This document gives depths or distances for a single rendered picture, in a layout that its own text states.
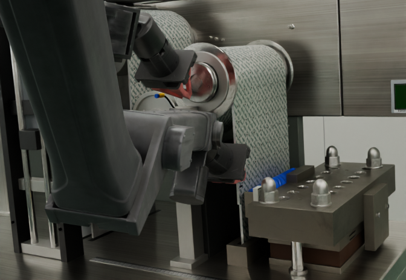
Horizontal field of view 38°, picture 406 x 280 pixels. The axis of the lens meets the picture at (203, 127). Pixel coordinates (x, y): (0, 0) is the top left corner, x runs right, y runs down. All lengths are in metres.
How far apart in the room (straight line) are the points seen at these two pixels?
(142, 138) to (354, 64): 0.88
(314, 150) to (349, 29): 2.65
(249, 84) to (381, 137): 2.69
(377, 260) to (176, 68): 0.52
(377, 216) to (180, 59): 0.48
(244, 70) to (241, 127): 0.11
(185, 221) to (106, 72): 0.79
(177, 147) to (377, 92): 0.86
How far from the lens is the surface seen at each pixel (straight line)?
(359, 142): 3.84
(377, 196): 1.19
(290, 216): 1.04
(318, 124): 3.91
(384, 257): 1.19
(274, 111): 1.25
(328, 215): 1.02
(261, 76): 1.20
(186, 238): 1.16
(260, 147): 1.20
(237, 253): 1.14
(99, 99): 0.38
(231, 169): 1.04
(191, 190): 0.93
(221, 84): 1.09
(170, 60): 1.00
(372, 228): 1.18
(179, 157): 0.52
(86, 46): 0.35
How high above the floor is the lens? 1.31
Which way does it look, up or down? 8 degrees down
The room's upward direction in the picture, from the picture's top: 4 degrees counter-clockwise
